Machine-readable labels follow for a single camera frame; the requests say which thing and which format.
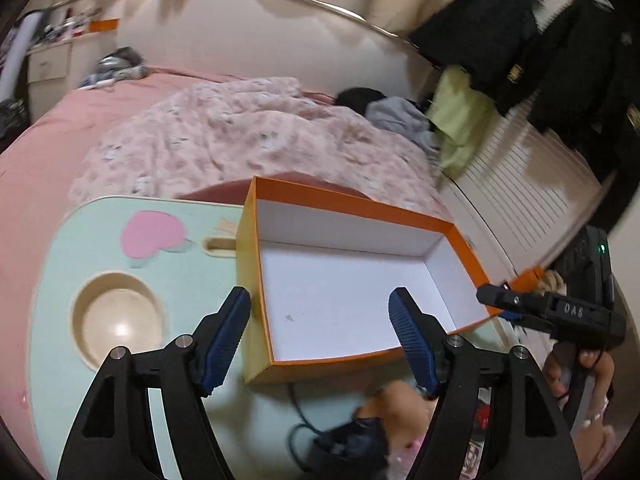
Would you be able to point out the person's right hand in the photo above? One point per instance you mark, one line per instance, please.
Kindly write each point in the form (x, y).
(559, 375)

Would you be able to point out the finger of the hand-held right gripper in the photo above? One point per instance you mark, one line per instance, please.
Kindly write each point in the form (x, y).
(511, 316)
(515, 300)

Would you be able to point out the blue and white clothes pile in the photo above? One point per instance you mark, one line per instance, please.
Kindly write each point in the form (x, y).
(117, 65)

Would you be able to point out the white slatted door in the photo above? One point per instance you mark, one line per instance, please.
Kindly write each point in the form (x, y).
(520, 185)

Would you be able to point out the yellow-green garment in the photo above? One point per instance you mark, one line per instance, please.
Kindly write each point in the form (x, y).
(460, 115)

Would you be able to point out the black hanging jacket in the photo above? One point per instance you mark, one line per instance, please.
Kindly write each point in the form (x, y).
(590, 85)
(480, 30)

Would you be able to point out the mint green cartoon bed table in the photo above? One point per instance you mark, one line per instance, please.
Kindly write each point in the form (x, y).
(75, 240)

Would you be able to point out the grey garment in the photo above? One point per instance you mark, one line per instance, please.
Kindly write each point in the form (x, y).
(395, 115)

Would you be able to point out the white paper roll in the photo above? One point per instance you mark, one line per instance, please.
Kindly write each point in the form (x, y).
(20, 50)

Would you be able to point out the pink floral blanket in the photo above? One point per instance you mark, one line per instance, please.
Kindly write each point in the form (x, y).
(225, 135)

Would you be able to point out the cluster of small bottles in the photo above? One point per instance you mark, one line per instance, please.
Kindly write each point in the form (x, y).
(65, 27)

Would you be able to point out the brown plush toy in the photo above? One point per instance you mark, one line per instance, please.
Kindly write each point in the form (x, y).
(400, 400)

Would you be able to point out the orange cardboard box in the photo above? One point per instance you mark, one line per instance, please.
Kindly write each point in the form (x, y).
(350, 305)

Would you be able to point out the white nightstand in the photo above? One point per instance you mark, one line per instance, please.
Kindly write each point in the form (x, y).
(47, 62)

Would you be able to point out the pink bed sheet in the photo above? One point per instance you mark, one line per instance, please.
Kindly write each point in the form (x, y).
(30, 175)

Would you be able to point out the black garment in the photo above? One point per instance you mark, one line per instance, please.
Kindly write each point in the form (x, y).
(357, 99)

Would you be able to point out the cream padded headboard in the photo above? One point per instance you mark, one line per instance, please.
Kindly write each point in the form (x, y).
(250, 35)

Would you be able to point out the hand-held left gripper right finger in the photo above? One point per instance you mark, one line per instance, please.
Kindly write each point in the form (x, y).
(415, 345)

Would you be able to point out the orange bottle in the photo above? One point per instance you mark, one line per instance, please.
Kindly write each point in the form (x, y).
(527, 277)

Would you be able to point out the dark blue pouch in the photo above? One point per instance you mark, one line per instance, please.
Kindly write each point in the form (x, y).
(350, 440)

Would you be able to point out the dark bag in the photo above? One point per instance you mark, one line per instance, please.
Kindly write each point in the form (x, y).
(12, 117)

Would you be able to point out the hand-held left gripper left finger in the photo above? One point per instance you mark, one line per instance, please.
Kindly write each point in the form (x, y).
(222, 345)

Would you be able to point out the flat orange box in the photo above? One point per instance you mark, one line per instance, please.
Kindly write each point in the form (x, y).
(105, 25)

